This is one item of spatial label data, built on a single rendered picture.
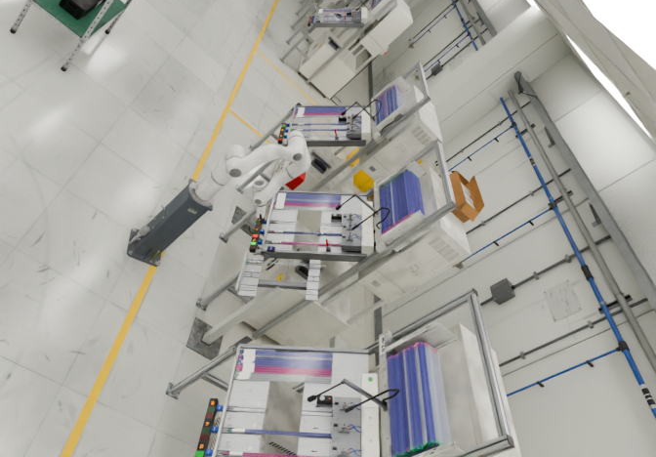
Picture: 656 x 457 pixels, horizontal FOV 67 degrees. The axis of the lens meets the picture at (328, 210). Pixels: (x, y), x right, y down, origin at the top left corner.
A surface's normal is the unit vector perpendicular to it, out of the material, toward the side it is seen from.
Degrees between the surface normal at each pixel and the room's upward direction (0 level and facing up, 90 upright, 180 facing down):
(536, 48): 90
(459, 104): 90
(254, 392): 44
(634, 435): 90
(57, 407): 0
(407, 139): 90
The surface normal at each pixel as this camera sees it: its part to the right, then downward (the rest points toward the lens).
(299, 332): -0.05, 0.61
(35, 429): 0.70, -0.54
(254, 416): 0.00, -0.79
